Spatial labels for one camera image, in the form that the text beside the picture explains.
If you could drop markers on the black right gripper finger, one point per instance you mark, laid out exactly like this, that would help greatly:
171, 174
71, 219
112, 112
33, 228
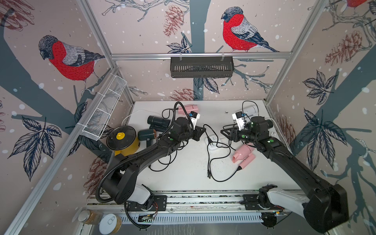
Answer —
225, 137
227, 130

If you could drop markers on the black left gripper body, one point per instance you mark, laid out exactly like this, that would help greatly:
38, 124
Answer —
196, 134

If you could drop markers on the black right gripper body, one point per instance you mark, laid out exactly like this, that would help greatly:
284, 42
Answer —
236, 138

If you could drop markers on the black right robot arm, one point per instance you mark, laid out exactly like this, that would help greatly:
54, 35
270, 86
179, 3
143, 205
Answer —
324, 206

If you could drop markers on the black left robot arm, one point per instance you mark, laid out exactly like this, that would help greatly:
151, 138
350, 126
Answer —
119, 182

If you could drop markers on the white power strip right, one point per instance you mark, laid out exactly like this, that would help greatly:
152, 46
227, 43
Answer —
214, 143

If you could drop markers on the pink folding hair dryer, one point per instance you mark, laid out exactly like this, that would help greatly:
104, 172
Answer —
189, 108

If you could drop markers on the white folding hair dryer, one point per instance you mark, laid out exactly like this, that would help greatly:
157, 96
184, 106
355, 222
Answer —
251, 111

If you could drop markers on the dark green small hair dryer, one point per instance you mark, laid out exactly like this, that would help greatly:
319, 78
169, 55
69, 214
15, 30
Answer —
158, 124

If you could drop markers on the green copper long hair dryer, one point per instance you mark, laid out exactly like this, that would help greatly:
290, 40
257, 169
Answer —
147, 135

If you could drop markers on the yellow pot with glass lid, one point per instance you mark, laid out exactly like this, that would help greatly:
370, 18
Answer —
123, 140

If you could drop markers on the white lidded tin can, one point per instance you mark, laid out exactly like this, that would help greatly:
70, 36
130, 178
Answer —
110, 224

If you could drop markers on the glass jar with lid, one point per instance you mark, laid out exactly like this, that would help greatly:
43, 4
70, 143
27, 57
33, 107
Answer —
90, 217

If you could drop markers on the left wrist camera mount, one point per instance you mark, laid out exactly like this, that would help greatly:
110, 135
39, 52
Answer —
194, 116

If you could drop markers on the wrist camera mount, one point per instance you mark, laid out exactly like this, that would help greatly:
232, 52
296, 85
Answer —
239, 119
194, 116

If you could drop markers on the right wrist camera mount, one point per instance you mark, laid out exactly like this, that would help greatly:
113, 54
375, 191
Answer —
239, 119

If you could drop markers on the black hanging wall basket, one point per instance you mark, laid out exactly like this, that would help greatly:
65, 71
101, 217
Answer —
202, 67

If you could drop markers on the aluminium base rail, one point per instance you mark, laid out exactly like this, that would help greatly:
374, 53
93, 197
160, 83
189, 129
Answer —
195, 207

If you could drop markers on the white wire basket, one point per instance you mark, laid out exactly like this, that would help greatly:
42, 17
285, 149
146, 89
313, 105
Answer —
95, 126

